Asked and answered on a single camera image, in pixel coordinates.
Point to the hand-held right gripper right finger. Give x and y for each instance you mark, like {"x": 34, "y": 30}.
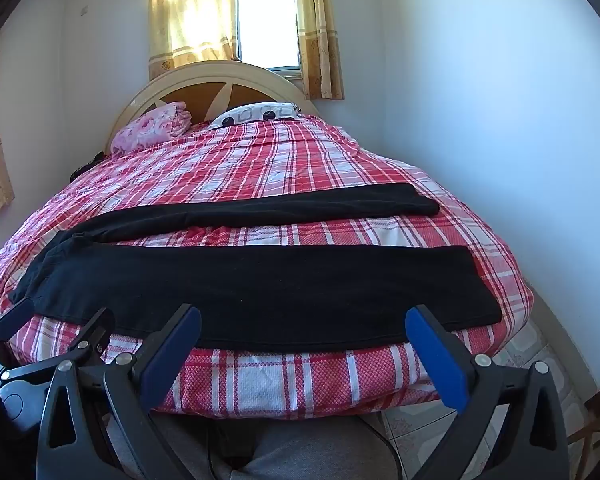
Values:
{"x": 436, "y": 357}

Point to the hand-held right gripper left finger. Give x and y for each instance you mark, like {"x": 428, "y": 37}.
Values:
{"x": 172, "y": 357}

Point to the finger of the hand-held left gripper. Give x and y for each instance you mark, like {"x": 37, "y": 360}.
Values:
{"x": 94, "y": 331}
{"x": 11, "y": 316}

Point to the black pants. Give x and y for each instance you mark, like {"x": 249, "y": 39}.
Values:
{"x": 280, "y": 280}

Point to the person's grey-clad leg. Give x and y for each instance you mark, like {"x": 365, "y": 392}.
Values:
{"x": 300, "y": 452}

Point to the dark cloth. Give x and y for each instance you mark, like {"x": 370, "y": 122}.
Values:
{"x": 86, "y": 166}

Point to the brown wooden furniture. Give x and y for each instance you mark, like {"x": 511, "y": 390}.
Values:
{"x": 597, "y": 425}

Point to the pink patterned pillow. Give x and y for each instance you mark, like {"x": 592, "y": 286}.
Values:
{"x": 147, "y": 127}

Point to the red plaid blanket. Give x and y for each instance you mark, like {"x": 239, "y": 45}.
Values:
{"x": 305, "y": 160}

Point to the white patterned pillow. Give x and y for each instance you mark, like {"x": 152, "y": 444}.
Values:
{"x": 257, "y": 114}

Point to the cream wooden headboard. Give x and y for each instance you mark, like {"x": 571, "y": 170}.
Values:
{"x": 180, "y": 80}

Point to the wide yellow curtain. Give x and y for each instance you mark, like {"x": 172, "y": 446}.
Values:
{"x": 190, "y": 15}

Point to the window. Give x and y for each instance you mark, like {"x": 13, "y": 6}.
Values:
{"x": 267, "y": 25}

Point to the narrow yellow curtain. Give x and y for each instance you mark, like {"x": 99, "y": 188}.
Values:
{"x": 320, "y": 30}

